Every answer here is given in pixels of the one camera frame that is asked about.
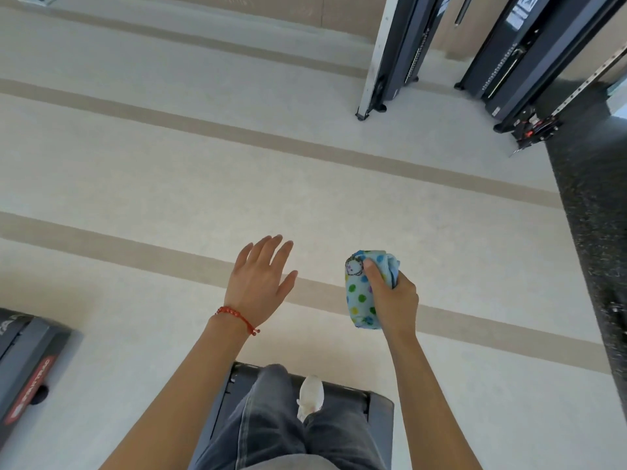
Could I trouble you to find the person's right hand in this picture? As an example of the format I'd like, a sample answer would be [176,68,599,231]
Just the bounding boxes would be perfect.
[363,261,420,341]

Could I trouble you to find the person's left hand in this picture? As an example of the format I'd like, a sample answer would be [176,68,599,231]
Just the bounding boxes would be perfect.
[224,234,298,331]

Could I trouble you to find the polka dot cleaning cloth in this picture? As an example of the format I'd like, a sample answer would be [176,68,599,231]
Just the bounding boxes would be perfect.
[344,249,402,331]

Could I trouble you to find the person's right forearm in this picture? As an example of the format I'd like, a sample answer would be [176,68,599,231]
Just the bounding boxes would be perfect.
[384,332,483,470]

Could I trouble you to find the person's left forearm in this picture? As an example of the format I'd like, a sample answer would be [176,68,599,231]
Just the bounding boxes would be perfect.
[100,315,255,470]

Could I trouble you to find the dark grey treadmill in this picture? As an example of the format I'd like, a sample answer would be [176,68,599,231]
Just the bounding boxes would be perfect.
[188,362,395,470]

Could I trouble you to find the person's white right shoe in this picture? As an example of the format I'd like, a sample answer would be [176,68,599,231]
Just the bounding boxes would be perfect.
[296,375,325,422]

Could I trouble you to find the person's blue jeans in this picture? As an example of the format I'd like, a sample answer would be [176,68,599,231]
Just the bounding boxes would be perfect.
[193,364,388,470]

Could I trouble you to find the person's grey shirt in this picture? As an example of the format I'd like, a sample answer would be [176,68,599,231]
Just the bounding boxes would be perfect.
[244,452,339,470]

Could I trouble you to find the grey treadmill red label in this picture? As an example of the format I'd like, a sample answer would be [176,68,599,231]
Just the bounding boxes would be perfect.
[0,307,73,439]

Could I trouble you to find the black rubber floor mat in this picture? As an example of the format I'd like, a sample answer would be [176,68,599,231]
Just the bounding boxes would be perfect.
[531,75,627,405]

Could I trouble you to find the silver perforated rack upright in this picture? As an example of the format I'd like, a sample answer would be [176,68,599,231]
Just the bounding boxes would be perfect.
[508,41,627,158]

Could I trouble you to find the black gym machine base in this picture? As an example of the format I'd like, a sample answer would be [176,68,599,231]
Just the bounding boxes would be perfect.
[454,0,627,134]
[355,0,454,122]

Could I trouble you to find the red beaded bracelet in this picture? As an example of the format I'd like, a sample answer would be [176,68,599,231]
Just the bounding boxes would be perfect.
[214,305,261,337]

